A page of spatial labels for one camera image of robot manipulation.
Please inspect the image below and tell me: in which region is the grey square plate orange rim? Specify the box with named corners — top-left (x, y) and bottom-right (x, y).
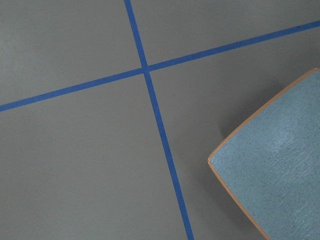
top-left (207, 68), bottom-right (320, 240)

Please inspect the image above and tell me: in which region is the brown paper table cover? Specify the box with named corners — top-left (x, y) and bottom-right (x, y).
top-left (0, 0), bottom-right (320, 240)

